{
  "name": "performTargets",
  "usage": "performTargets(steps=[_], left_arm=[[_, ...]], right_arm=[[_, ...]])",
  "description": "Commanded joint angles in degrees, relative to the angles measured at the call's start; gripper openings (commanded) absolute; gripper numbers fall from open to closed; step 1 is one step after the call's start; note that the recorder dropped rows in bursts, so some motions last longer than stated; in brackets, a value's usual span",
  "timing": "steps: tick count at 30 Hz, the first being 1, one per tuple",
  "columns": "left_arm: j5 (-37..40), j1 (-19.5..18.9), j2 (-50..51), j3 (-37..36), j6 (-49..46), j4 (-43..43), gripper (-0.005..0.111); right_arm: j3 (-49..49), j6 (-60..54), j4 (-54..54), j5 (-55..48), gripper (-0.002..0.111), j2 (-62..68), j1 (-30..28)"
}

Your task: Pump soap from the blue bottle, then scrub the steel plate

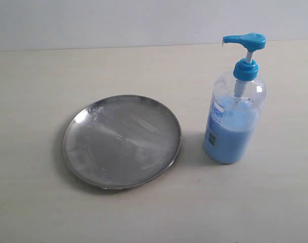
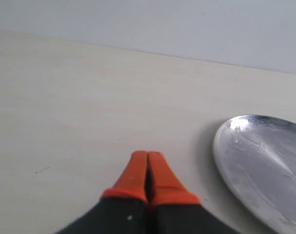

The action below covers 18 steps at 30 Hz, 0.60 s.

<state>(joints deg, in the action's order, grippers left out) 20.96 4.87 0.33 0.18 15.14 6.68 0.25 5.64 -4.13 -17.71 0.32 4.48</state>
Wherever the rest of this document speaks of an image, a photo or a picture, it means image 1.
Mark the blue soap pump bottle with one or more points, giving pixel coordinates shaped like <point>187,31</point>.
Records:
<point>236,101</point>

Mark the round stainless steel plate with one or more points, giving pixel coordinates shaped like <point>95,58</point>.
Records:
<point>121,142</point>

